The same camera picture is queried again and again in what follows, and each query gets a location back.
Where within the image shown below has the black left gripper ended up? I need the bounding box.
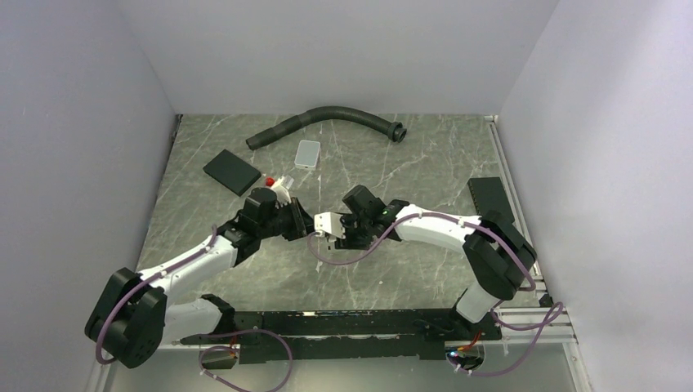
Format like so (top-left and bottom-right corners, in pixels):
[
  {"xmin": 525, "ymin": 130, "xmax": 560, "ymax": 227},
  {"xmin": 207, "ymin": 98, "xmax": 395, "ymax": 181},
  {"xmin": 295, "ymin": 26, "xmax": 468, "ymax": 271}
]
[{"xmin": 258, "ymin": 197, "xmax": 315, "ymax": 242}]

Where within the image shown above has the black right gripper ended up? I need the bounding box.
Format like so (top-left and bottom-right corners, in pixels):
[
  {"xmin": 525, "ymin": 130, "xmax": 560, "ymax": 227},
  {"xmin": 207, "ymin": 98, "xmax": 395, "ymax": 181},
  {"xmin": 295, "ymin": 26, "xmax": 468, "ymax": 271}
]
[{"xmin": 334, "ymin": 214, "xmax": 373, "ymax": 251}]

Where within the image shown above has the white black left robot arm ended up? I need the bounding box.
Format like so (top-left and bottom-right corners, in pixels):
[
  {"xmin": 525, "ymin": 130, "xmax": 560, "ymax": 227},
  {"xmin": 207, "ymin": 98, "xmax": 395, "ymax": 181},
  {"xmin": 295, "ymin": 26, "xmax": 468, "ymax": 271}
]
[{"xmin": 84, "ymin": 188, "xmax": 315, "ymax": 368}]

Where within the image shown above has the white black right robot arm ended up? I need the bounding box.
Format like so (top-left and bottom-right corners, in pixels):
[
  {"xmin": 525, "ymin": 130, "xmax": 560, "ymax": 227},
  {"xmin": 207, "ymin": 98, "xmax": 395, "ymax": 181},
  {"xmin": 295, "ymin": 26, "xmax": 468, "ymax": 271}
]
[{"xmin": 314, "ymin": 185, "xmax": 537, "ymax": 339}]

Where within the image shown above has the black flat rectangular box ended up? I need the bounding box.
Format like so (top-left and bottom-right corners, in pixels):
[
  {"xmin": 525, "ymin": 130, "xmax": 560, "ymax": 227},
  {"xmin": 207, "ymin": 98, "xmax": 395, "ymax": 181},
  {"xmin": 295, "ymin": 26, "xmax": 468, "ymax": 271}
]
[{"xmin": 203, "ymin": 149, "xmax": 261, "ymax": 196}]

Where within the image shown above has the clear white plastic case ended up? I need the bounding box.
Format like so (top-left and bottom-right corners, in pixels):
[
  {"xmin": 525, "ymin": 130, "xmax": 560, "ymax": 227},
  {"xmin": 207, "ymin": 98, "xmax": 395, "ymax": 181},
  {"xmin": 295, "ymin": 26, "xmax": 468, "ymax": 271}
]
[{"xmin": 294, "ymin": 140, "xmax": 321, "ymax": 171}]

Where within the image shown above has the black corrugated hose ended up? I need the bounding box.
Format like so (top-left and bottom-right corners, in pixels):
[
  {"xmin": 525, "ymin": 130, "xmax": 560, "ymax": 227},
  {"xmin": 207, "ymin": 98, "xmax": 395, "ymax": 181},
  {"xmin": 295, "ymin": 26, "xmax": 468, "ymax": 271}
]
[{"xmin": 246, "ymin": 105, "xmax": 408, "ymax": 152}]

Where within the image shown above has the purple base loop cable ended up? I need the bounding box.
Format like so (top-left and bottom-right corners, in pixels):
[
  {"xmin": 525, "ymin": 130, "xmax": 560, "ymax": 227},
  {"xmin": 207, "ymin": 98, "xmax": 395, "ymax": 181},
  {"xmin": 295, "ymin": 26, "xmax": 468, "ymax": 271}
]
[{"xmin": 198, "ymin": 327, "xmax": 294, "ymax": 392}]

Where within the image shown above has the black mounting base rail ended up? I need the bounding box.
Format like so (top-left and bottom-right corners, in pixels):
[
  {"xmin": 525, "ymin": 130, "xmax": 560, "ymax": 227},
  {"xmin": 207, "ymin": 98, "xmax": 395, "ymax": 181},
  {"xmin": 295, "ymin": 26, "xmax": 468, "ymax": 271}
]
[{"xmin": 181, "ymin": 308, "xmax": 502, "ymax": 364}]

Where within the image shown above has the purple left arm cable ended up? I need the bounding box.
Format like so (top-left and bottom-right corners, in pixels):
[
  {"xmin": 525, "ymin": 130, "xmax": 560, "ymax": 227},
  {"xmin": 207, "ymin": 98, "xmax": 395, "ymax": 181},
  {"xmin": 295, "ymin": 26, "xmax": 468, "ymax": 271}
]
[{"xmin": 94, "ymin": 225, "xmax": 221, "ymax": 366}]

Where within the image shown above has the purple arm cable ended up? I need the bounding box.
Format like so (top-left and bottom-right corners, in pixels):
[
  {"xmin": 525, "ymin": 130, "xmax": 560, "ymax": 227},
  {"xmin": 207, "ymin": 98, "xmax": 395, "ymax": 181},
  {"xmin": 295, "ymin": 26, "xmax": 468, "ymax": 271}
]
[
  {"xmin": 306, "ymin": 212, "xmax": 567, "ymax": 378},
  {"xmin": 94, "ymin": 225, "xmax": 221, "ymax": 366}
]

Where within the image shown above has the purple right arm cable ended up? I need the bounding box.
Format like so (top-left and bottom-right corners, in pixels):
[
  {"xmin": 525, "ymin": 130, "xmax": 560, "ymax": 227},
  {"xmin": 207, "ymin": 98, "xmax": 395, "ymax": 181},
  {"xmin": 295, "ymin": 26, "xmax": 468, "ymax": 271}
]
[{"xmin": 306, "ymin": 212, "xmax": 567, "ymax": 378}]

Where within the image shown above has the aluminium frame rail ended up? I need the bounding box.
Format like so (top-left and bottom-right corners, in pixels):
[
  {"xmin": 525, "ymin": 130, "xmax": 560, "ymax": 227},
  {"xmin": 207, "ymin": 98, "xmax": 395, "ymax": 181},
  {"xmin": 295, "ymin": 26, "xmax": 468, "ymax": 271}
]
[{"xmin": 494, "ymin": 307, "xmax": 577, "ymax": 344}]

